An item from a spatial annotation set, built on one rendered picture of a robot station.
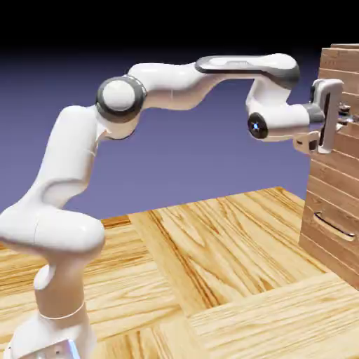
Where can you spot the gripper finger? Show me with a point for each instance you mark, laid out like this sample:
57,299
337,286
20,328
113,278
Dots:
342,120
344,108

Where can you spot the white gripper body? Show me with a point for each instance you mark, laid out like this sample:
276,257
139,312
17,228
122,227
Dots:
333,95

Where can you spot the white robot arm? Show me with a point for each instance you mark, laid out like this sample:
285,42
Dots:
70,157

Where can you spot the wood drawer front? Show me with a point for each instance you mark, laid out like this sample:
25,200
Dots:
322,196
350,73

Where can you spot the light wood cabinet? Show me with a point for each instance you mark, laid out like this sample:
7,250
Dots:
331,190

